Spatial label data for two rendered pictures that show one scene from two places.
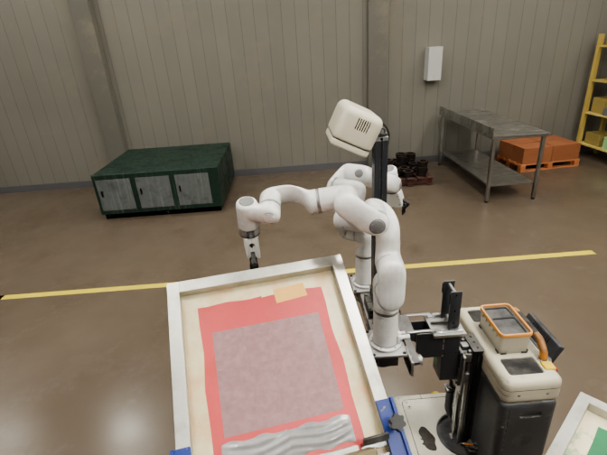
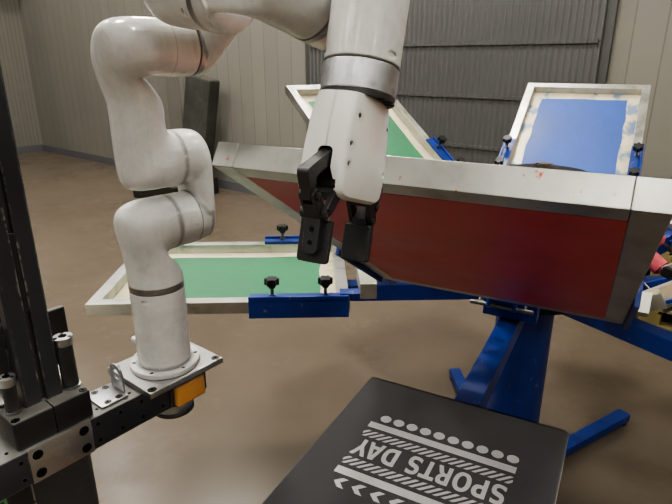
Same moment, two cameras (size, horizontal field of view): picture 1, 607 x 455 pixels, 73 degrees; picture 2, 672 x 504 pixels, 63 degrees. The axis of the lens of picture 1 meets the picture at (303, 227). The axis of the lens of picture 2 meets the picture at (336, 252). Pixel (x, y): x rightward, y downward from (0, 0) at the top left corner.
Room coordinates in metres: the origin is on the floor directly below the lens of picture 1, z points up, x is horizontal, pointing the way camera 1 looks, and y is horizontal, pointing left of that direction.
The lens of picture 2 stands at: (1.76, 0.53, 1.67)
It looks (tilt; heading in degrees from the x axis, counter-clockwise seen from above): 19 degrees down; 220
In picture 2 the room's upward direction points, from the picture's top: straight up
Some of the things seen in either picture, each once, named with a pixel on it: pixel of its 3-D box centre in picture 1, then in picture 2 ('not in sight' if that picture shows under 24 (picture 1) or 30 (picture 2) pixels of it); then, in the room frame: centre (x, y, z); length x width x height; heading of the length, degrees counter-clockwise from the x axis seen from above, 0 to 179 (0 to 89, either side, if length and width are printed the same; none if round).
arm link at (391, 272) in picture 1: (381, 255); (161, 142); (1.25, -0.27, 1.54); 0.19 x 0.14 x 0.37; 177
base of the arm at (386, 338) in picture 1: (388, 325); (156, 322); (1.27, -0.30, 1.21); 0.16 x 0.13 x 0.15; 91
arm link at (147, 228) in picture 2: (387, 292); (156, 241); (1.26, -0.29, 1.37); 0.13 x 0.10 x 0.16; 177
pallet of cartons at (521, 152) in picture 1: (536, 153); not in sight; (6.89, -4.15, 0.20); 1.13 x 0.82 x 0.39; 91
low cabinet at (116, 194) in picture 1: (172, 178); not in sight; (6.42, 2.07, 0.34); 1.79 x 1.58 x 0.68; 91
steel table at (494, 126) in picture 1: (483, 147); not in sight; (6.27, -2.91, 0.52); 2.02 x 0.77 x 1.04; 1
